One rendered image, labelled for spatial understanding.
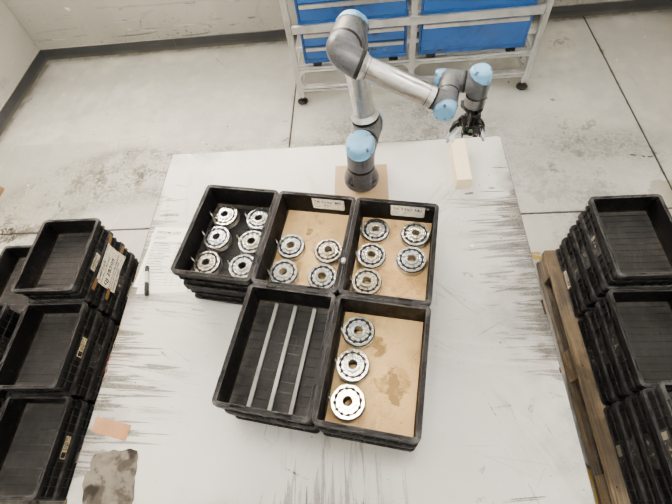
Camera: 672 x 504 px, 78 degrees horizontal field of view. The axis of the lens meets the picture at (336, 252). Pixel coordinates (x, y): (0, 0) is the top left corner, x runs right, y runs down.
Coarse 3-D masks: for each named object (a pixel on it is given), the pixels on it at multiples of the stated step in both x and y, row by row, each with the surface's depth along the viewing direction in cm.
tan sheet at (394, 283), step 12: (396, 228) 157; (360, 240) 156; (396, 240) 155; (396, 252) 152; (396, 264) 149; (384, 276) 147; (396, 276) 147; (408, 276) 146; (420, 276) 146; (384, 288) 145; (396, 288) 144; (408, 288) 144; (420, 288) 143
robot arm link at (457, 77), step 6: (438, 72) 146; (444, 72) 145; (450, 72) 145; (456, 72) 145; (462, 72) 144; (438, 78) 146; (444, 78) 145; (450, 78) 143; (456, 78) 144; (462, 78) 144; (438, 84) 147; (444, 84) 143; (456, 84) 143; (462, 84) 145; (462, 90) 147
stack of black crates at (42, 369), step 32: (32, 320) 198; (64, 320) 202; (96, 320) 201; (32, 352) 195; (64, 352) 194; (96, 352) 201; (0, 384) 181; (32, 384) 187; (64, 384) 181; (96, 384) 201
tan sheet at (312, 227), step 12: (288, 216) 165; (300, 216) 165; (312, 216) 164; (324, 216) 164; (336, 216) 163; (348, 216) 162; (288, 228) 162; (300, 228) 162; (312, 228) 161; (324, 228) 161; (336, 228) 160; (312, 240) 158; (312, 252) 155; (300, 264) 153; (312, 264) 153; (336, 264) 152; (300, 276) 151
